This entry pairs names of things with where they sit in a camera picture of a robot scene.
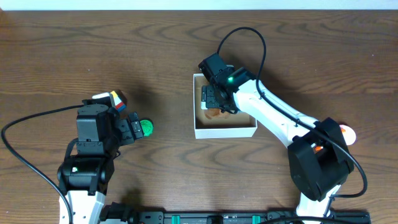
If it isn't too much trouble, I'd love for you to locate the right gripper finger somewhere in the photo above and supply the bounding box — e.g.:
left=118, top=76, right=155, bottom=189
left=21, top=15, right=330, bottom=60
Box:
left=200, top=101, right=220, bottom=110
left=201, top=85, right=216, bottom=102

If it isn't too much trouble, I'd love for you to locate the black cable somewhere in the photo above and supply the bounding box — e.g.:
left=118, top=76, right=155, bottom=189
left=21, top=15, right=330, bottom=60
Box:
left=1, top=105, right=85, bottom=224
left=216, top=26, right=369, bottom=199

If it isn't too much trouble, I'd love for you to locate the right black cable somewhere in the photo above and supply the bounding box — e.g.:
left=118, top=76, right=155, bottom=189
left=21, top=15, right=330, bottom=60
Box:
left=216, top=26, right=369, bottom=199

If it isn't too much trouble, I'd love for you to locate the left black cable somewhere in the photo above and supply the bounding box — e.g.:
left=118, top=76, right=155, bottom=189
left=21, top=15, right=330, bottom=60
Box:
left=1, top=105, right=85, bottom=224

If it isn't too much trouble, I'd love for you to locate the white plush duck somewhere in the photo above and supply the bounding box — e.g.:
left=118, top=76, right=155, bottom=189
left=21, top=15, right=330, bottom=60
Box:
left=340, top=124, right=356, bottom=146

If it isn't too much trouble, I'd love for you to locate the brown plush bear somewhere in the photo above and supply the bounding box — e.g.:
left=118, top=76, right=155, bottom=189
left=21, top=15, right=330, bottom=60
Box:
left=204, top=108, right=231, bottom=119

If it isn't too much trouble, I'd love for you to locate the colourful puzzle cube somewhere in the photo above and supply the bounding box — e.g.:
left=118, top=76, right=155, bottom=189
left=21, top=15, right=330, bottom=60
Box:
left=91, top=90, right=127, bottom=112

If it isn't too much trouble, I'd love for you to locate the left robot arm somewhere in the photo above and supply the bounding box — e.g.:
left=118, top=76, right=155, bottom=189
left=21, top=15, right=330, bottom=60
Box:
left=57, top=100, right=144, bottom=223

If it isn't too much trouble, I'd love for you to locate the green ball toy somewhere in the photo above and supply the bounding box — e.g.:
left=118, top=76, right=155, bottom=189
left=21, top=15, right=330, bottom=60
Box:
left=140, top=119, right=154, bottom=137

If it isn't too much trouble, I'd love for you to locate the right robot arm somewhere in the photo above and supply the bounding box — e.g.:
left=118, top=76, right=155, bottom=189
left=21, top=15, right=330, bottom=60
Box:
left=200, top=65, right=358, bottom=223

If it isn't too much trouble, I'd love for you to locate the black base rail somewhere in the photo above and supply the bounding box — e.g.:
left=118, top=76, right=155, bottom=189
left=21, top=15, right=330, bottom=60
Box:
left=99, top=202, right=371, bottom=224

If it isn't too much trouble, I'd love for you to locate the white cardboard box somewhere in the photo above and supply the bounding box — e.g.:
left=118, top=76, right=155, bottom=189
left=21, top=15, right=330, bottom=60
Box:
left=193, top=73, right=258, bottom=139

